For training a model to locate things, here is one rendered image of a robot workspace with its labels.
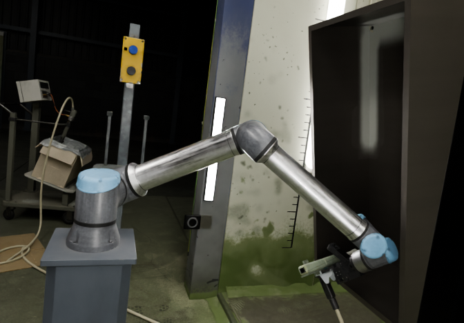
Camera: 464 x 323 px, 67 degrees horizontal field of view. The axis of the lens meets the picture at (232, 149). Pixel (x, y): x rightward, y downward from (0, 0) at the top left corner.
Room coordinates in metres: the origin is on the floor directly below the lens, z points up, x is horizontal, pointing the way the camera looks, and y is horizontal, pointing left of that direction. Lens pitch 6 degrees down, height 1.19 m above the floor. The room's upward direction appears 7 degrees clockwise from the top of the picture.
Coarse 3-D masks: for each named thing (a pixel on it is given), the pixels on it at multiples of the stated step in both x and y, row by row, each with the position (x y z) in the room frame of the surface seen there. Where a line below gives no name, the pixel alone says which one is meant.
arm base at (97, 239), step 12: (72, 228) 1.22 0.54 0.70; (84, 228) 1.20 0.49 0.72; (96, 228) 1.21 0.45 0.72; (108, 228) 1.24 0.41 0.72; (72, 240) 1.20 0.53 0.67; (84, 240) 1.19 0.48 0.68; (96, 240) 1.20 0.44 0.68; (108, 240) 1.24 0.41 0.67; (84, 252) 1.18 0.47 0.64; (96, 252) 1.19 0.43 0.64
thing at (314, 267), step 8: (304, 264) 1.44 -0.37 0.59; (312, 264) 1.47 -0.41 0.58; (320, 264) 1.50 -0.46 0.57; (328, 264) 1.54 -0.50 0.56; (304, 272) 1.43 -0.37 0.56; (312, 272) 1.44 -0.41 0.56; (320, 280) 1.49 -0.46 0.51; (328, 288) 1.46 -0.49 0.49; (328, 296) 1.45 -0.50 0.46; (336, 304) 1.43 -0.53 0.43
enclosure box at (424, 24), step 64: (384, 0) 1.22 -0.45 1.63; (448, 0) 1.17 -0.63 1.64; (320, 64) 1.71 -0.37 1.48; (384, 64) 1.72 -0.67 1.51; (448, 64) 1.19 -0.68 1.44; (320, 128) 1.74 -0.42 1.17; (384, 128) 1.74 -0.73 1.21; (448, 128) 1.21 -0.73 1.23; (384, 192) 1.76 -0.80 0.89; (320, 256) 1.78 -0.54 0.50; (384, 320) 1.30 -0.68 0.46
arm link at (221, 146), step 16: (192, 144) 1.40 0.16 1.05; (208, 144) 1.37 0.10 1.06; (224, 144) 1.35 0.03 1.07; (160, 160) 1.39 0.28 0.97; (176, 160) 1.37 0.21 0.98; (192, 160) 1.36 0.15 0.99; (208, 160) 1.37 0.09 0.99; (128, 176) 1.37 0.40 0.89; (144, 176) 1.38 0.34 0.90; (160, 176) 1.38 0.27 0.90; (176, 176) 1.39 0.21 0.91; (128, 192) 1.38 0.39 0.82; (144, 192) 1.42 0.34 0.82
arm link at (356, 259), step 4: (356, 252) 1.38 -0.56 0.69; (352, 256) 1.38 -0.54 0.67; (356, 256) 1.37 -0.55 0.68; (352, 260) 1.37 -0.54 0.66; (356, 260) 1.36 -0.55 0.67; (360, 260) 1.34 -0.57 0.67; (356, 264) 1.35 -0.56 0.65; (360, 264) 1.34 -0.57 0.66; (364, 264) 1.34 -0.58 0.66; (356, 268) 1.36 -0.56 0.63; (360, 268) 1.35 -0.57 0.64; (364, 268) 1.34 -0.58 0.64; (368, 268) 1.34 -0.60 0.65; (360, 272) 1.36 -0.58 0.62; (364, 272) 1.36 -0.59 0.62
